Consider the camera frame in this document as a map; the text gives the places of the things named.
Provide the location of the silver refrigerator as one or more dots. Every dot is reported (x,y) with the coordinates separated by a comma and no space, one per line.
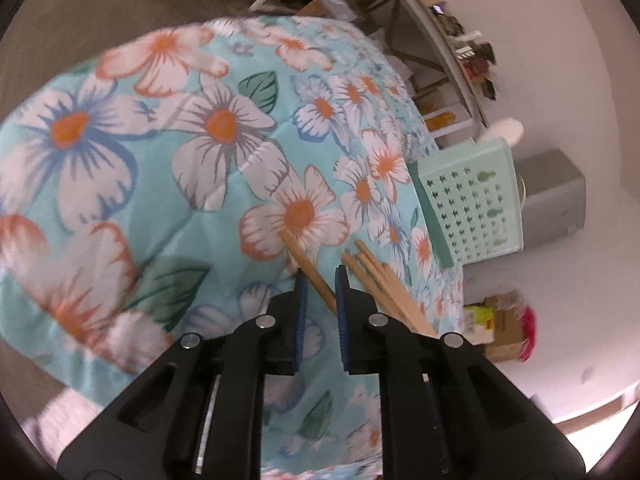
(555,195)

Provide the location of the floral blue blanket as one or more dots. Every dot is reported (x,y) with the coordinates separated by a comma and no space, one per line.
(150,170)

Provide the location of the pile of wooden chopsticks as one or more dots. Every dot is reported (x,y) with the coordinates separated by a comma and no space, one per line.
(395,295)

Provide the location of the red plastic bag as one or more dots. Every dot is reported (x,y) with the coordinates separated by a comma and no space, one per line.
(528,332)

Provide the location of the white and green rice bag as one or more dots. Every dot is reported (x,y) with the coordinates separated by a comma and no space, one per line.
(477,320)

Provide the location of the small black device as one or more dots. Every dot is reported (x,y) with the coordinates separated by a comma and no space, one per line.
(439,9)

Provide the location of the cardboard box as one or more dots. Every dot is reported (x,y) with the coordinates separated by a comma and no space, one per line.
(505,330)

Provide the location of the mint green utensil holder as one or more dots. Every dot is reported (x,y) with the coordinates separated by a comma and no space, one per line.
(475,200)

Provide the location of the single wooden chopstick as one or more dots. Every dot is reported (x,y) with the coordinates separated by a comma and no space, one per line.
(299,256)

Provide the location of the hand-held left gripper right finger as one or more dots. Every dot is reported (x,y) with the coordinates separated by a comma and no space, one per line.
(342,320)

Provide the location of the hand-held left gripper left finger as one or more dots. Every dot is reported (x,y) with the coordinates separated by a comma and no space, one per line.
(300,320)

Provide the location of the long white table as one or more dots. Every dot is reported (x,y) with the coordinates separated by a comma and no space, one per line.
(435,35)

